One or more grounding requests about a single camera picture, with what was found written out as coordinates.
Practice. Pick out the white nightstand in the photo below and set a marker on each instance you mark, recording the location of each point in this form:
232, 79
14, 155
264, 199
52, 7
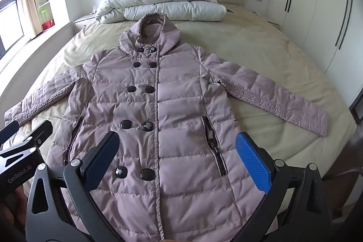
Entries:
82, 21

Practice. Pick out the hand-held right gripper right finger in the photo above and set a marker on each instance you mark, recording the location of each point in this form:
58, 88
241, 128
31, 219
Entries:
252, 159

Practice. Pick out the mauve quilted puffer coat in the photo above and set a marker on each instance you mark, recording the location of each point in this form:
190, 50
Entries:
181, 106

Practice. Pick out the red box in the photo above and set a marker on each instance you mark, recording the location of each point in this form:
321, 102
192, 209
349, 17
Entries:
47, 24

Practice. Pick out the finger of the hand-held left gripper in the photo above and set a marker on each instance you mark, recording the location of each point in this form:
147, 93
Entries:
10, 130
39, 131

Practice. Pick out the bed with beige sheet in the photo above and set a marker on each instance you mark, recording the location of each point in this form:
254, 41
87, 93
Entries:
269, 55

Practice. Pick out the white wardrobe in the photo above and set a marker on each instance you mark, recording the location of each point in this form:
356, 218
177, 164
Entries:
312, 3

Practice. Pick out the green lamp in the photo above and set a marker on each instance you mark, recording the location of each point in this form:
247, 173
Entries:
42, 15

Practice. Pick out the white duvet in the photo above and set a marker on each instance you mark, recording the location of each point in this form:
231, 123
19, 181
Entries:
170, 8

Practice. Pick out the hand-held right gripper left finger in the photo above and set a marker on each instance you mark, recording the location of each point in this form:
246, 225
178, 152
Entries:
105, 157

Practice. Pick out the black framed window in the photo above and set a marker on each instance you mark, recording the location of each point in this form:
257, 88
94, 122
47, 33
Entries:
8, 18

